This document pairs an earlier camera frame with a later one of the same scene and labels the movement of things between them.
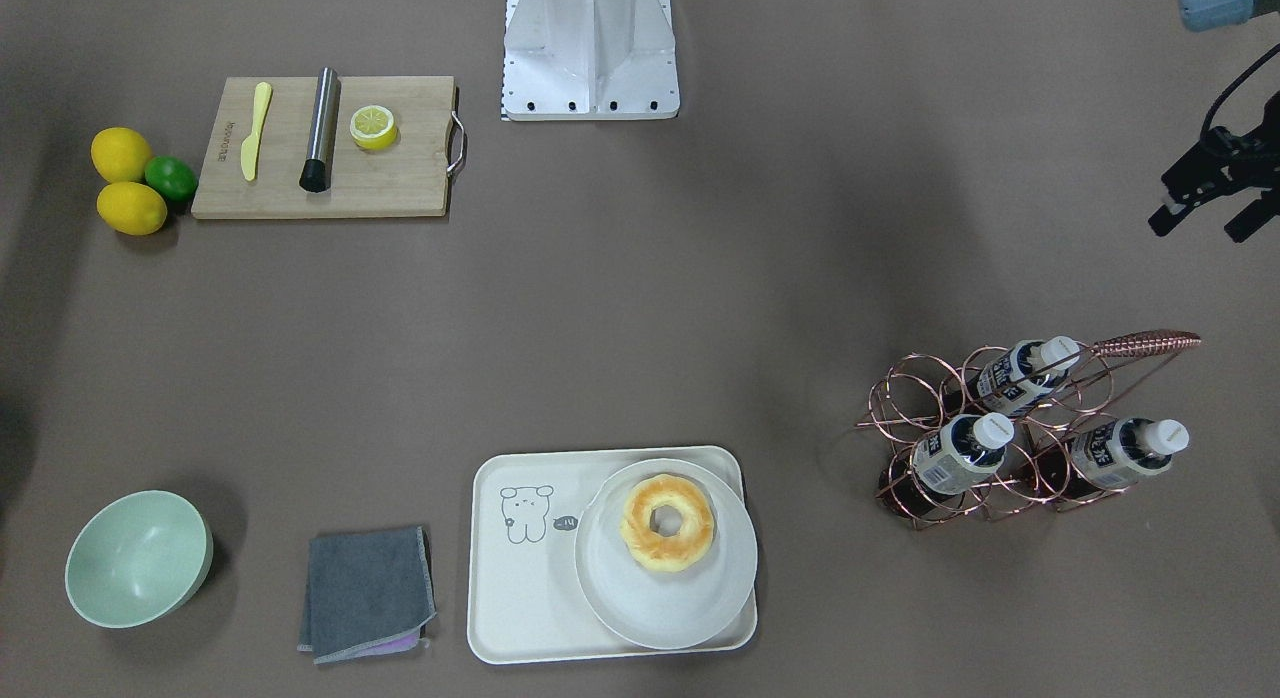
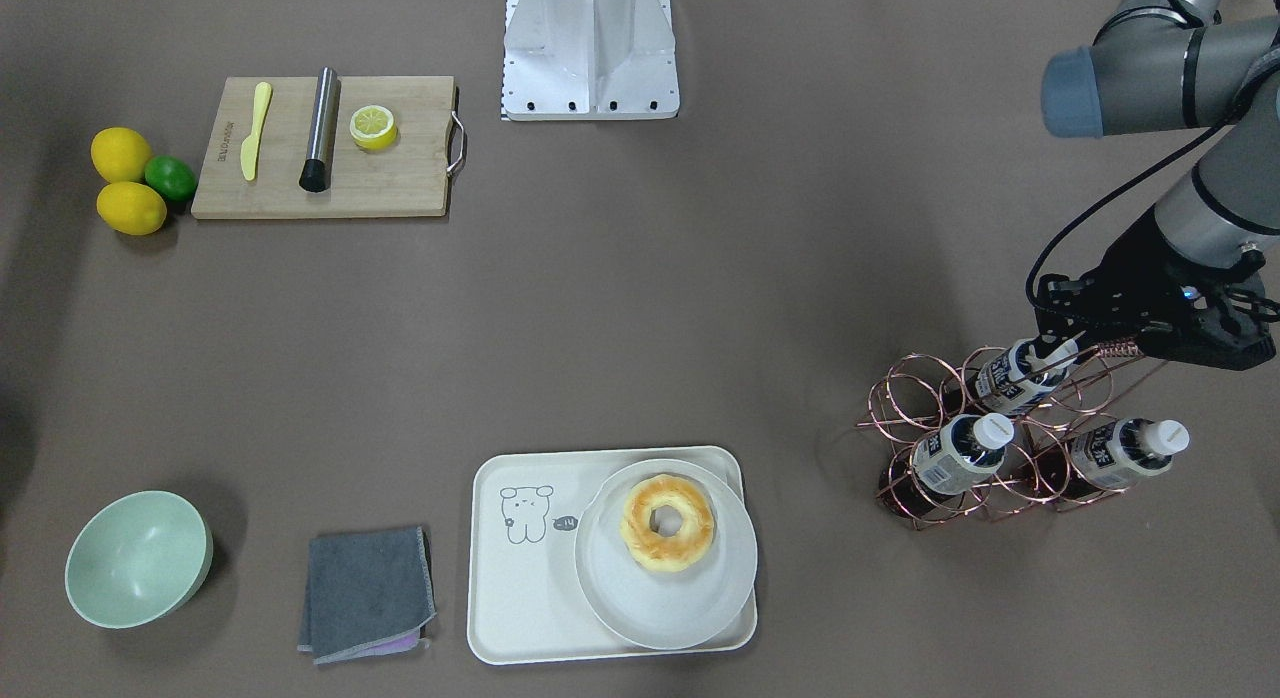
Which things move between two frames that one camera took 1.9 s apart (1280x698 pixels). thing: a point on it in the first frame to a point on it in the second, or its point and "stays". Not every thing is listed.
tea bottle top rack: x=1026 y=372 stays
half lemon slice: x=373 y=127 stays
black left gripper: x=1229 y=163 to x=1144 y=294
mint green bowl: x=138 y=560 stays
